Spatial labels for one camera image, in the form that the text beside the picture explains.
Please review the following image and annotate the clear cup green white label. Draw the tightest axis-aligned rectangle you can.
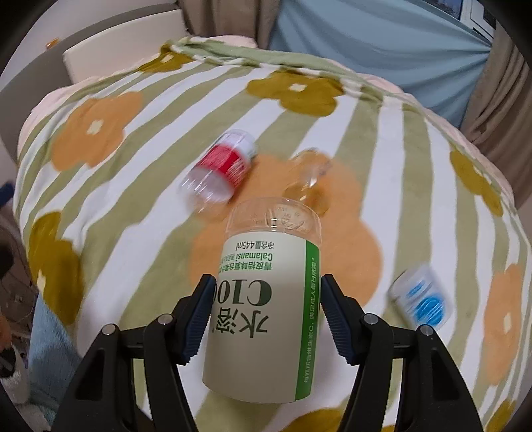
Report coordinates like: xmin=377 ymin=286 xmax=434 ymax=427
xmin=203 ymin=197 xmax=321 ymax=404

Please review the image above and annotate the white cup blue label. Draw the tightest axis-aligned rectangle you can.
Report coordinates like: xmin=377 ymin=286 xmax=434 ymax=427
xmin=388 ymin=263 xmax=454 ymax=329

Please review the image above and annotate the clear cup red label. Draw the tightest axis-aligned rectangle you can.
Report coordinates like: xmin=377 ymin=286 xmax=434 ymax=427
xmin=181 ymin=129 xmax=256 ymax=205

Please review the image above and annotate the small clear glass cup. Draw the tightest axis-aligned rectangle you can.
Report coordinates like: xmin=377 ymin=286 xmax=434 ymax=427
xmin=283 ymin=148 xmax=331 ymax=215

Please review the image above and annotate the green striped floral blanket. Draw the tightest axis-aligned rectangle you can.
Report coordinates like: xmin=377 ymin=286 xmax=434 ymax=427
xmin=13 ymin=37 xmax=531 ymax=431

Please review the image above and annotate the beige right curtain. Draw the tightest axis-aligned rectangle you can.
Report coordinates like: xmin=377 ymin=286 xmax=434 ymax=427
xmin=461 ymin=25 xmax=531 ymax=207

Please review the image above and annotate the beige curtain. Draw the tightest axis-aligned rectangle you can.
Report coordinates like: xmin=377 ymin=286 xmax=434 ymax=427
xmin=461 ymin=25 xmax=531 ymax=207
xmin=177 ymin=0 xmax=280 ymax=49

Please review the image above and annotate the grey headboard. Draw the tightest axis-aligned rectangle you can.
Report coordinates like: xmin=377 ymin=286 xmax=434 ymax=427
xmin=1 ymin=4 xmax=178 ymax=160

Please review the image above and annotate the light blue cloth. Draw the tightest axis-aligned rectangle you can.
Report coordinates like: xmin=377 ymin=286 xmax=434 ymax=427
xmin=269 ymin=1 xmax=491 ymax=127

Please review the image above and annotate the white cushion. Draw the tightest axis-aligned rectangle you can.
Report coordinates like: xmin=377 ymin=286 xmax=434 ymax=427
xmin=63 ymin=5 xmax=186 ymax=84

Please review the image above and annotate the small orange object on headboard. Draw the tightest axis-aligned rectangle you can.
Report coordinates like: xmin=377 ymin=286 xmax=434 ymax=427
xmin=45 ymin=38 xmax=60 ymax=50

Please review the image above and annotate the beige left curtain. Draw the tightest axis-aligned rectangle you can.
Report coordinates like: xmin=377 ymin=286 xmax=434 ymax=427
xmin=177 ymin=0 xmax=280 ymax=49

